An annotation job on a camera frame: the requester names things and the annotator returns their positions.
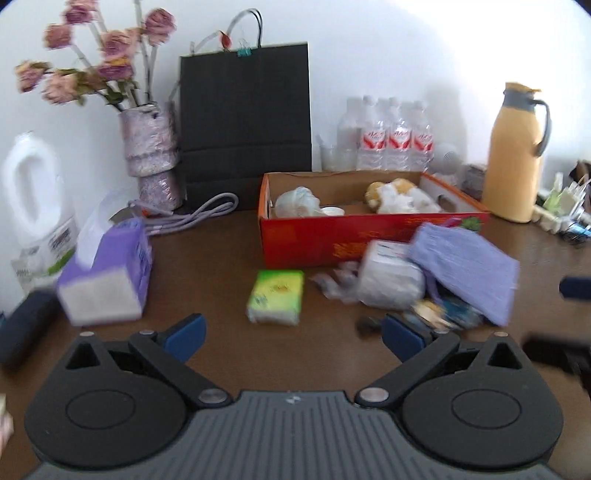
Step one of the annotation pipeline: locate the mottled pink vase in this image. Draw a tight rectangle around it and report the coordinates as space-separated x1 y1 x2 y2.
117 102 183 210

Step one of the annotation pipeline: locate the white robot speaker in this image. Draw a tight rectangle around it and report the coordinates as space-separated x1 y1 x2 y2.
431 143 462 178

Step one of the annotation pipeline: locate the black paper bag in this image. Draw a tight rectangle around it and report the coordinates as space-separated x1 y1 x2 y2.
178 9 314 210

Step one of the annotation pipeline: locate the white detergent jug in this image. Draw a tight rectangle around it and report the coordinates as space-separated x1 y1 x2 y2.
2 131 79 296

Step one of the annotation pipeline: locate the crumpled white tissue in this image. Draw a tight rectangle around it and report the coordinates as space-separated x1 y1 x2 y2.
376 188 443 214

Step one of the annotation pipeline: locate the dried pink rose bouquet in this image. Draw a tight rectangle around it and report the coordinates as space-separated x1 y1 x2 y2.
14 0 178 112

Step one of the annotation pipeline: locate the small green bottle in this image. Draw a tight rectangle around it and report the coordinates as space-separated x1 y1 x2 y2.
545 173 562 209

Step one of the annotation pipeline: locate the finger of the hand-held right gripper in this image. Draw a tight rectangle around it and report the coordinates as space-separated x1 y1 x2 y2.
560 276 591 301
524 338 591 374

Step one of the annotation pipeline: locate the cotton swab pack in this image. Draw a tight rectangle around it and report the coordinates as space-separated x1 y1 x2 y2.
358 240 426 310

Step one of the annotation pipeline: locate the yellow thermos jug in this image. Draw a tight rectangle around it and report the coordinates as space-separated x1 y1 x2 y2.
481 82 552 223

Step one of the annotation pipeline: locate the purple cable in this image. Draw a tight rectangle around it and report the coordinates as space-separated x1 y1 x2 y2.
127 193 240 236

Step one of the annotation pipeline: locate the clear drinking glass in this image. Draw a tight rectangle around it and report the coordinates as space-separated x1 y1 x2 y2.
320 143 358 172

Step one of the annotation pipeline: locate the clear plastic wrapper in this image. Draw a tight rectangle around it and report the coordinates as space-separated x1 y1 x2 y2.
310 262 365 303

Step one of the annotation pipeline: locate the blue snack packet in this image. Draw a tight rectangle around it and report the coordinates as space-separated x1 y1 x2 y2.
402 298 485 330

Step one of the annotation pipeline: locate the pale crumpled plastic bag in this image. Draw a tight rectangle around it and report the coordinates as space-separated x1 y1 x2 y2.
276 186 321 219

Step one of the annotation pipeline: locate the yellow plush toy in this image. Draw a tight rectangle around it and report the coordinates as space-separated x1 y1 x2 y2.
365 179 416 208

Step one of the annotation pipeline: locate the purple tissue pack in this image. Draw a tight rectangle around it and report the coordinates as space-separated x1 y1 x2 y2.
55 191 154 326

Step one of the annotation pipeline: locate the green tissue pack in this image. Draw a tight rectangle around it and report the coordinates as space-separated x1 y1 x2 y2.
246 270 305 326

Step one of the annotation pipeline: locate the orange cardboard box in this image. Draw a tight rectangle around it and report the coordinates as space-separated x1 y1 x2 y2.
256 171 491 269

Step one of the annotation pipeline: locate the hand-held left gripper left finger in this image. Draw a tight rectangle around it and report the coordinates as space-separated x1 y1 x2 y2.
65 313 232 409

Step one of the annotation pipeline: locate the purple cloth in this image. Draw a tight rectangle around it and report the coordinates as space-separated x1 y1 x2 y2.
409 222 521 326

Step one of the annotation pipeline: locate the dark blue cylinder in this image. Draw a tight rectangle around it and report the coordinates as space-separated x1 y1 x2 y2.
0 290 58 367

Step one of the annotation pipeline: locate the red label water bottle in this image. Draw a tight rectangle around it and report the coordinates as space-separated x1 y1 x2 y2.
358 96 387 171
410 102 435 172
387 99 413 171

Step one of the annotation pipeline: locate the unlabelled plastic bottle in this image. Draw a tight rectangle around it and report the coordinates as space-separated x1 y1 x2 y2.
337 96 365 149

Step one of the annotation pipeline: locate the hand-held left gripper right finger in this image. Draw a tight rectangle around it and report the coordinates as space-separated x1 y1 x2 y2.
355 314 527 409

